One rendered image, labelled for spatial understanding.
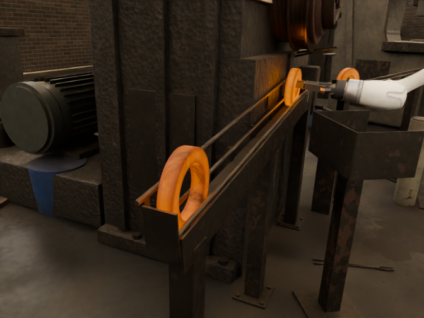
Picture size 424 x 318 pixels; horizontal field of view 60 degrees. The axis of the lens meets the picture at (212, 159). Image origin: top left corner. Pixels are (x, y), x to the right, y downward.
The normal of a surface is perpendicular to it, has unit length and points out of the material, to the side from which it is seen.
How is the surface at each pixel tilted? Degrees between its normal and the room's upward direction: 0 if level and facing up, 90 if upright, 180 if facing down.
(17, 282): 0
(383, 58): 90
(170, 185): 62
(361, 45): 90
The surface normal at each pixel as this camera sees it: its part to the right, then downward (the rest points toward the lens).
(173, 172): -0.25, -0.45
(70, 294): 0.03, -0.94
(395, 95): -0.16, 0.07
